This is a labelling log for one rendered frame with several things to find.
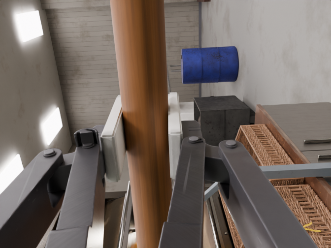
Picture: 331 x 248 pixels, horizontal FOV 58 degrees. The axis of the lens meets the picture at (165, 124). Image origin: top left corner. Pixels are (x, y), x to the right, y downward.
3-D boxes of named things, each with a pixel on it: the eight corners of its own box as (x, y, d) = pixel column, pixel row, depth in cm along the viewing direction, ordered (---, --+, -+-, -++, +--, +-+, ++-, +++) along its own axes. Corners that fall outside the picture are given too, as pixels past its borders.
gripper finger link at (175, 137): (168, 133, 16) (182, 132, 16) (168, 92, 22) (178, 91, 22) (170, 180, 17) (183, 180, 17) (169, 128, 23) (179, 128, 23)
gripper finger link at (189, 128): (183, 161, 15) (245, 158, 14) (179, 120, 19) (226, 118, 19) (183, 186, 15) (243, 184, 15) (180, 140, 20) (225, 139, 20)
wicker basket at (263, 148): (291, 256, 151) (237, 259, 151) (258, 187, 202) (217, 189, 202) (306, 176, 130) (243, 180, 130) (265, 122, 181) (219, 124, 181)
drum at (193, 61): (238, 86, 478) (182, 89, 478) (229, 76, 532) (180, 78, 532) (240, 49, 452) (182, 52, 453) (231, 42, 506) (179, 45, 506)
